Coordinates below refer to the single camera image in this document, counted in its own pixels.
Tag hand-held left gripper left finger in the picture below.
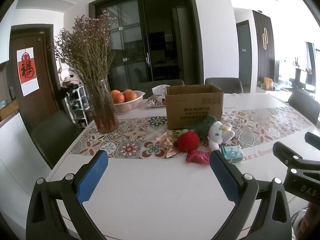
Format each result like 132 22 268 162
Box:
26 149 109 240

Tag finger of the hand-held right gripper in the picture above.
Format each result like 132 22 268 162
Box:
304 131 320 152
272 141 320 178

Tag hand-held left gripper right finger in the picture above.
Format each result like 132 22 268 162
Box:
209 149 293 240

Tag white plush dog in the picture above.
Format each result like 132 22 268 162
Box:
208 121 235 152

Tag brown cardboard box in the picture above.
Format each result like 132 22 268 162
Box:
164 84 224 130

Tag person's right hand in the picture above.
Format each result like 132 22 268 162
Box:
299 202 320 240

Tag teal tissue pack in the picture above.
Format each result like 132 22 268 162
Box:
220 145 243 163

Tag red snack packet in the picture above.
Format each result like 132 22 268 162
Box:
186 150 210 165

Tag dark green chair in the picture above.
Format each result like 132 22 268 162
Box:
204 77 243 94
30 110 83 170
135 79 185 93
288 89 320 128

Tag red plush strawberry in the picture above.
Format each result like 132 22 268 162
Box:
176 129 200 153

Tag dark green plush toy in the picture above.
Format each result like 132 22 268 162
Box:
185 115 217 142

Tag patterned table runner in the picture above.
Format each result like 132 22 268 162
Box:
70 106 313 159

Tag pink folded paper packet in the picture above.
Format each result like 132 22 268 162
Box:
156 133 177 158

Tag white shoe rack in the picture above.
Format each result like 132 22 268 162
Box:
64 84 88 128

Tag white plastic fruit basket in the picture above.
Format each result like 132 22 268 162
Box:
111 91 146 115

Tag pile of clothes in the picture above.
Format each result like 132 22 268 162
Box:
59 74 83 100

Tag floral tissue box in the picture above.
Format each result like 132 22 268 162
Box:
147 85 171 108

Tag woven wicker basket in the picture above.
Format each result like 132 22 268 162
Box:
0 98 19 121

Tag brown wooden door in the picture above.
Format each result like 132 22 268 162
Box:
9 24 60 133

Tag dried flower bouquet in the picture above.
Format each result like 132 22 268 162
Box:
51 11 117 128

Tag glass sliding door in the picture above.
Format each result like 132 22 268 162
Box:
89 0 208 88

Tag dark slatted wall panel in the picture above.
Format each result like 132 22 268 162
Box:
252 10 276 87

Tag red and white wall calendar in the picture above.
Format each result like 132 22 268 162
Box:
16 47 40 97

